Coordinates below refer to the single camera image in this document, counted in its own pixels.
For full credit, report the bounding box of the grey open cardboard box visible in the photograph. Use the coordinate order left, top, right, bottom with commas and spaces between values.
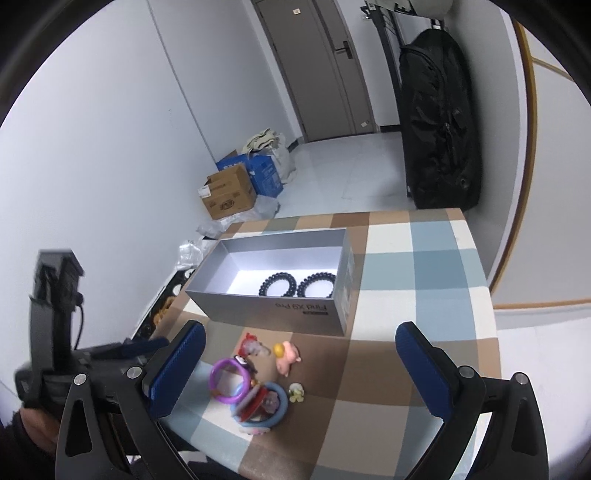
186, 229, 355, 336

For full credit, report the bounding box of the pink sticker charm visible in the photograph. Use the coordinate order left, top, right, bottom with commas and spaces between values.
240, 425, 270, 436

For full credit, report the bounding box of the black coat rack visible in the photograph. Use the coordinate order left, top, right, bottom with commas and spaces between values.
361, 1, 406, 132

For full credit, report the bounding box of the blue plastic bangle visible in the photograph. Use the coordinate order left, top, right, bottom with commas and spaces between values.
230, 382, 288, 433

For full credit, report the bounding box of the purple plastic bangle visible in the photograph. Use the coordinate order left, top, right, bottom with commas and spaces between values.
208, 357, 252, 405

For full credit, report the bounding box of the grey plastic mailer bag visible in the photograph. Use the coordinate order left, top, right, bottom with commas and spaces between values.
197, 196, 280, 239

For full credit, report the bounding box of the white bag with cloth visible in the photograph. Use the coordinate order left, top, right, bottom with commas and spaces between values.
240, 128, 297, 185

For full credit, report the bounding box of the plaid checkered tablecloth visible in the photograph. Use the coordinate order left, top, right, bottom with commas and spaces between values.
165, 209, 501, 479

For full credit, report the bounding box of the left hand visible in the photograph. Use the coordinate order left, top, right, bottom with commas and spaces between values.
19, 407, 60, 454

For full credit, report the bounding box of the blue cardboard box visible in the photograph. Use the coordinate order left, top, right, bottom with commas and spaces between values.
216, 153, 283, 198

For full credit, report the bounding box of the grey room door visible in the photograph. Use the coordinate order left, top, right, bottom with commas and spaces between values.
253, 0, 376, 142

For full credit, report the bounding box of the crumpled white plastic bag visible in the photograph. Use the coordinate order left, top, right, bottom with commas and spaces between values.
176, 237, 216, 270

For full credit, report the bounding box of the pink pig figurine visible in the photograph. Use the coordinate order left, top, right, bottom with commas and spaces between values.
273, 341, 303, 377

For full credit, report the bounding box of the small green flower charm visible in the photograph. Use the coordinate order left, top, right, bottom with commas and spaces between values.
287, 382, 305, 403

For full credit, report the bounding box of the brown cardboard box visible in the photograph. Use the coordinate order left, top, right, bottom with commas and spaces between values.
198, 164, 256, 220

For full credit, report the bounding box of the dark bead bracelet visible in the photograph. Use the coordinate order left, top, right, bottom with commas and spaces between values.
296, 271, 338, 299
257, 271, 297, 298

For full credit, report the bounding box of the white wardrobe with wood trim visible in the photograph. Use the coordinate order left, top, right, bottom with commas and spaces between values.
492, 25, 590, 310

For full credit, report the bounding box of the red cartoon keychain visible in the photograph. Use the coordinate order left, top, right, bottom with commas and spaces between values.
238, 333, 271, 359

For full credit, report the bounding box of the red rimmed round badge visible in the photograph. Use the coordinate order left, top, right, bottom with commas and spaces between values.
233, 384, 269, 423

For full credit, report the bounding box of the tan suede boot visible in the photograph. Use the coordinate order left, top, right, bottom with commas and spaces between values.
152, 296, 175, 327

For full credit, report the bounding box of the black large hanging bag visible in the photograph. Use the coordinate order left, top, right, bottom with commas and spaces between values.
400, 28, 483, 211

